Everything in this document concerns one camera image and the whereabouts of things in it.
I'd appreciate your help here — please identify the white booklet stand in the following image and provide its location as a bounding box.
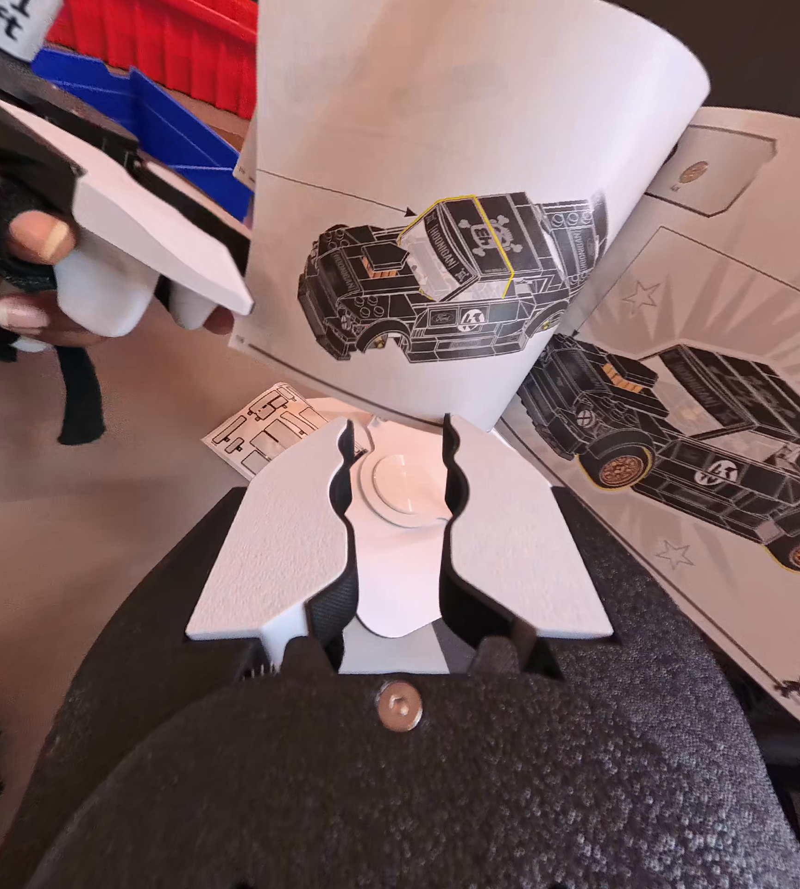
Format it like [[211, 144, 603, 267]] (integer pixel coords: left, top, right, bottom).
[[342, 414, 459, 640]]

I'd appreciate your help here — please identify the white sticker sheet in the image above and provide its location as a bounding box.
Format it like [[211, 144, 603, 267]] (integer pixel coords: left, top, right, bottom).
[[203, 382, 331, 480]]

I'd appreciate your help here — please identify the red storage bin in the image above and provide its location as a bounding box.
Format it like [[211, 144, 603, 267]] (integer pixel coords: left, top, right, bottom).
[[46, 0, 259, 119]]

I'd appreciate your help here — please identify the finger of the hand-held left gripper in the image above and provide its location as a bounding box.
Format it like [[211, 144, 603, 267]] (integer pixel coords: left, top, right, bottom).
[[0, 95, 256, 318], [122, 146, 256, 276]]

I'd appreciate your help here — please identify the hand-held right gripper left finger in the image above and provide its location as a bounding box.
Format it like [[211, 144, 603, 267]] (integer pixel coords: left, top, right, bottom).
[[186, 417, 360, 668]]

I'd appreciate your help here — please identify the person's left hand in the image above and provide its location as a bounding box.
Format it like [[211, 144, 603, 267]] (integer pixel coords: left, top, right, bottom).
[[0, 137, 81, 351]]

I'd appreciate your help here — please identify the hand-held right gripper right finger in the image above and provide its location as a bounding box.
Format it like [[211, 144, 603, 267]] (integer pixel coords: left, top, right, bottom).
[[442, 414, 617, 651]]

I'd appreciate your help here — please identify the lego instruction booklet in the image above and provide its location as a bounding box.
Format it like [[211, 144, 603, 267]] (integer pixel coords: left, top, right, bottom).
[[231, 0, 800, 737]]

